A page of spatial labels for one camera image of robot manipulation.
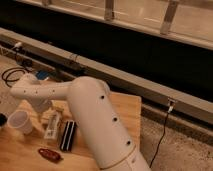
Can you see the black object at left edge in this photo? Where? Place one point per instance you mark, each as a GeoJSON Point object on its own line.
{"type": "Point", "coordinates": [3, 119]}

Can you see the blue object on floor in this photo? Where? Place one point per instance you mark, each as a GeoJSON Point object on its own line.
{"type": "Point", "coordinates": [42, 75]}

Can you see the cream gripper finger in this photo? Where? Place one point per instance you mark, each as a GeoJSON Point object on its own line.
{"type": "Point", "coordinates": [45, 113]}

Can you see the white plug on rail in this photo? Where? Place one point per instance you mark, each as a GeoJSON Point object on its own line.
{"type": "Point", "coordinates": [17, 45]}

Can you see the white paper cup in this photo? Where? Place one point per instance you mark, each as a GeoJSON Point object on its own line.
{"type": "Point", "coordinates": [20, 121]}

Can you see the white plastic bottle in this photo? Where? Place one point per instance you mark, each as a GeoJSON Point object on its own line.
{"type": "Point", "coordinates": [53, 127]}

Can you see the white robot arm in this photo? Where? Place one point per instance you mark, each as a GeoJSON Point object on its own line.
{"type": "Point", "coordinates": [88, 100]}

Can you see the black striped rectangular box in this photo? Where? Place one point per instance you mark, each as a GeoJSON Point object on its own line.
{"type": "Point", "coordinates": [68, 136]}

